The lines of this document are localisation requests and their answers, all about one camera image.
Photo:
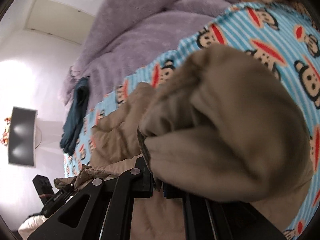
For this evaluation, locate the dark blue jeans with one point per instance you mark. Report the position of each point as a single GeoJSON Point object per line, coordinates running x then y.
{"type": "Point", "coordinates": [75, 120]}

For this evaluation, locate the purple duvet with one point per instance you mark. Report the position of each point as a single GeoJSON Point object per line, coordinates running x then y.
{"type": "Point", "coordinates": [137, 35]}

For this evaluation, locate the tan quilted jacket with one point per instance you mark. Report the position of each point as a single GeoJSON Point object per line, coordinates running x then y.
{"type": "Point", "coordinates": [225, 117]}

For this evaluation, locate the blue striped monkey print blanket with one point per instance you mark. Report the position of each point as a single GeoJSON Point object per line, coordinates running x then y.
{"type": "Point", "coordinates": [237, 27]}

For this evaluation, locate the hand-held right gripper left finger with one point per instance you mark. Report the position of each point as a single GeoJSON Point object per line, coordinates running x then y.
{"type": "Point", "coordinates": [143, 185]}

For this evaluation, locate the person's left forearm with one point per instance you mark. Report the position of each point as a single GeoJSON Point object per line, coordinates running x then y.
{"type": "Point", "coordinates": [30, 230]}

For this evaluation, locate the colourful toy figures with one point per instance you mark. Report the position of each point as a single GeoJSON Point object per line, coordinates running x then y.
{"type": "Point", "coordinates": [6, 132]}

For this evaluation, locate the white door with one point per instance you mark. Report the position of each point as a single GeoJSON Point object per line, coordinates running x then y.
{"type": "Point", "coordinates": [55, 17]}

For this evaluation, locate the wall television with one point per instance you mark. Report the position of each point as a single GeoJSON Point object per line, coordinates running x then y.
{"type": "Point", "coordinates": [22, 135]}

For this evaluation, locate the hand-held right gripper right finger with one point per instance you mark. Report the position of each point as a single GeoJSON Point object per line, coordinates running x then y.
{"type": "Point", "coordinates": [200, 220]}

